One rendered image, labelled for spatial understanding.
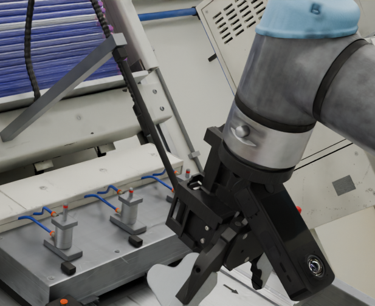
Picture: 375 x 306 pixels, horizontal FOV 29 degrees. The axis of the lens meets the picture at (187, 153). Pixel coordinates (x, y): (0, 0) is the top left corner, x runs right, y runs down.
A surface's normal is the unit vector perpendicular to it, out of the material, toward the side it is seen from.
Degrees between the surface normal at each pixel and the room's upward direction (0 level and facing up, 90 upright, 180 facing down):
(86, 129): 90
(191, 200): 90
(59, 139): 90
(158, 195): 43
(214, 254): 64
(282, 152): 134
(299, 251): 83
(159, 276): 71
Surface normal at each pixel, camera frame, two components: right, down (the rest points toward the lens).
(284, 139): 0.22, 0.57
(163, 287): -0.44, -0.26
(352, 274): 0.60, -0.35
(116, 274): 0.71, 0.37
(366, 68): -0.18, -0.49
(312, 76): -0.58, 0.11
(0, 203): 0.12, -0.91
